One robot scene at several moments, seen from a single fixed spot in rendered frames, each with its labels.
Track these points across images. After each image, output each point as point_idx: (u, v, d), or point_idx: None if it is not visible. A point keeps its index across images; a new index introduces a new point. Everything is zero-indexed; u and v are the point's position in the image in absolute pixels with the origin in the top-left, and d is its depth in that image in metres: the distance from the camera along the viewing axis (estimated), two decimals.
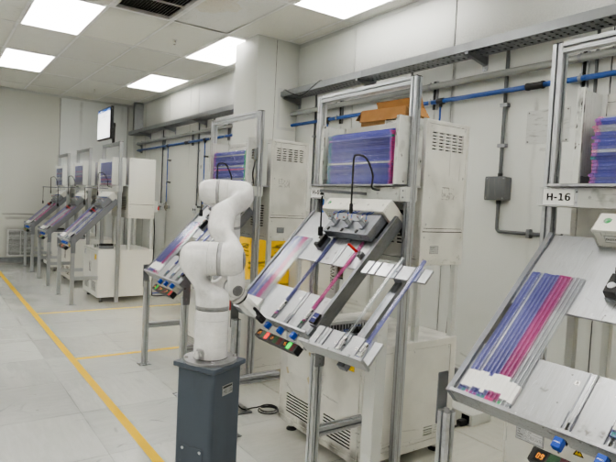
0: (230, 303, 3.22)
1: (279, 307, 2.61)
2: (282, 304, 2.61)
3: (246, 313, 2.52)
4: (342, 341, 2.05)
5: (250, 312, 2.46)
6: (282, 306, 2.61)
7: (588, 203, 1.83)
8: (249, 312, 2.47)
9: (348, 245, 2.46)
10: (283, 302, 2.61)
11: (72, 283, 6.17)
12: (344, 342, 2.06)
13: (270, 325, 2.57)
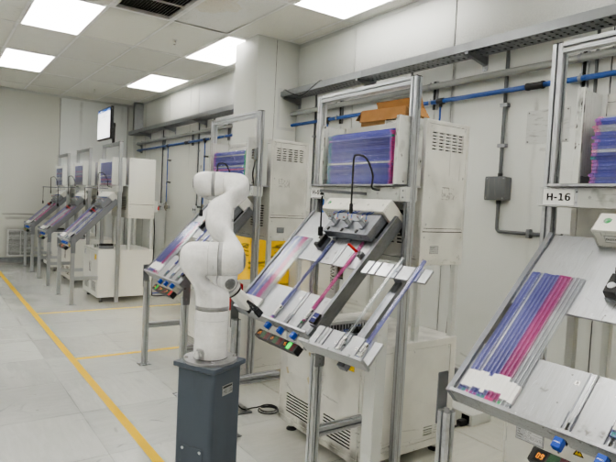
0: (230, 303, 3.22)
1: (274, 312, 2.60)
2: (278, 309, 2.60)
3: (239, 306, 2.50)
4: (342, 341, 2.05)
5: (244, 305, 2.44)
6: (278, 311, 2.60)
7: (588, 203, 1.83)
8: (243, 305, 2.44)
9: (348, 245, 2.46)
10: (279, 307, 2.60)
11: (72, 283, 6.17)
12: (344, 342, 2.06)
13: (270, 325, 2.57)
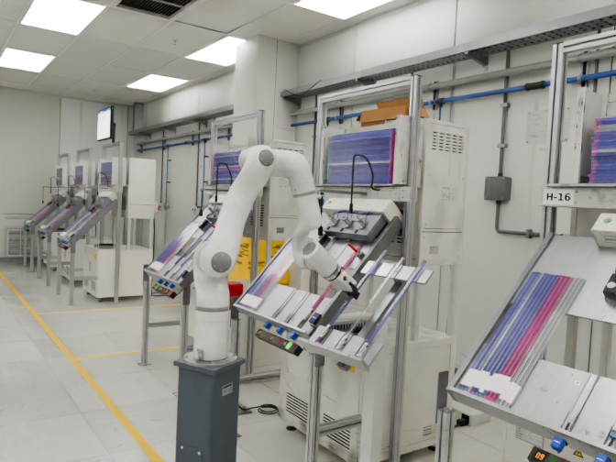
0: (230, 303, 3.22)
1: (321, 334, 2.14)
2: (325, 330, 2.14)
3: None
4: (342, 341, 2.05)
5: None
6: (325, 332, 2.14)
7: (588, 203, 1.83)
8: None
9: (348, 245, 2.46)
10: (326, 328, 2.15)
11: (72, 283, 6.17)
12: (344, 342, 2.06)
13: (270, 325, 2.57)
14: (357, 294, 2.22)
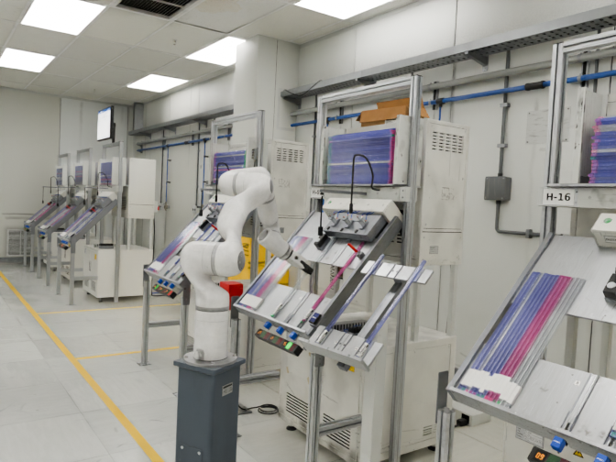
0: (230, 303, 3.22)
1: (318, 339, 2.13)
2: (323, 335, 2.13)
3: None
4: (278, 307, 2.60)
5: None
6: (323, 337, 2.13)
7: (588, 203, 1.83)
8: None
9: (348, 245, 2.46)
10: (324, 334, 2.14)
11: (72, 283, 6.17)
12: (280, 307, 2.61)
13: (270, 325, 2.57)
14: (310, 270, 2.68)
